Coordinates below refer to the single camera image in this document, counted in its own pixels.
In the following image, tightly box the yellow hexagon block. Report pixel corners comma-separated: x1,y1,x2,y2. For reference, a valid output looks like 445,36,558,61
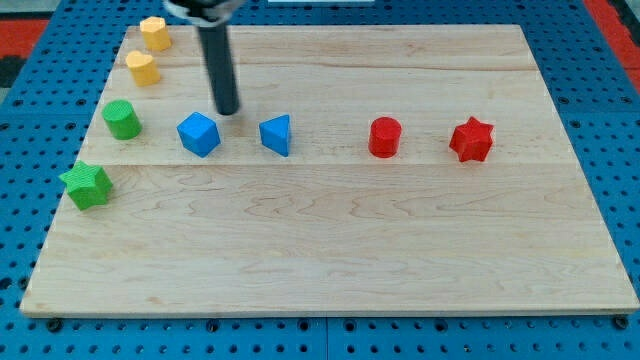
139,16,172,51

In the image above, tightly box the wooden board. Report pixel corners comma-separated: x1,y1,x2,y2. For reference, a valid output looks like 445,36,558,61
21,25,639,319

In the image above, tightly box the green star block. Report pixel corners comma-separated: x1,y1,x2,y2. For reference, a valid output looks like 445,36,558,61
59,160,113,210

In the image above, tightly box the red star block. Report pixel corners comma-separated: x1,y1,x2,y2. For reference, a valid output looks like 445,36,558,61
449,116,494,162

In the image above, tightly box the yellow heart block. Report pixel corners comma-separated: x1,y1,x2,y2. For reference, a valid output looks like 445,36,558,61
125,50,161,87

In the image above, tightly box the blue triangle block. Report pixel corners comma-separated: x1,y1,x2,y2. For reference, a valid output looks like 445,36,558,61
259,114,291,157

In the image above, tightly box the blue cube block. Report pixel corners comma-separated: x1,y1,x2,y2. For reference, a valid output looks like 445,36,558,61
176,112,221,158

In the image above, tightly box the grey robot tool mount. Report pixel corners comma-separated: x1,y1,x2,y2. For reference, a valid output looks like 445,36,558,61
163,0,245,26

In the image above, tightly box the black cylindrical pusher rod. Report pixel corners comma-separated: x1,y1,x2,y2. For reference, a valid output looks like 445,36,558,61
198,23,240,115

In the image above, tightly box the green cylinder block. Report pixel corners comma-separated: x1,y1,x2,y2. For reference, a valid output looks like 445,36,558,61
101,99,142,140

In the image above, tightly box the red cylinder block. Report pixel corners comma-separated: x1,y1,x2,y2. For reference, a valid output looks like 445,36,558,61
368,117,402,158

